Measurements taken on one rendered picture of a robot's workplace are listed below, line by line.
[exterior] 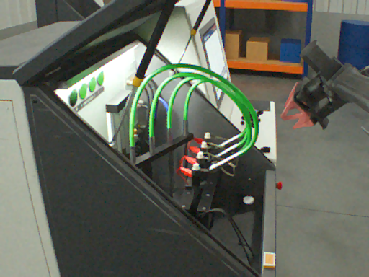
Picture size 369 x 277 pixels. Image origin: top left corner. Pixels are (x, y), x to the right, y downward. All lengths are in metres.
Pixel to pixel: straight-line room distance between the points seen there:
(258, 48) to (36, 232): 5.77
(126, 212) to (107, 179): 0.09
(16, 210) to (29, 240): 0.10
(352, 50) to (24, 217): 5.27
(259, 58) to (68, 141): 5.82
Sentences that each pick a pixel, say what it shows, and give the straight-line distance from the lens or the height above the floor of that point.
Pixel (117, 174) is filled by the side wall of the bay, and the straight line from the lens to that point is 0.86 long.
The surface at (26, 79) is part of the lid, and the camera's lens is 0.85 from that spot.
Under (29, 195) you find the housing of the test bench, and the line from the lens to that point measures 1.01.
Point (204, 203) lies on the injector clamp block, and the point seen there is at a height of 0.98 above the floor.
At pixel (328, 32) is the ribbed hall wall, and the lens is 7.59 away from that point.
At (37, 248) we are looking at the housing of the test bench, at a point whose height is 1.00.
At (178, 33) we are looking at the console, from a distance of 1.44.
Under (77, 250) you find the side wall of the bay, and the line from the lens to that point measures 1.05.
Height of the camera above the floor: 1.67
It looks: 24 degrees down
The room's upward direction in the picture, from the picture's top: 1 degrees counter-clockwise
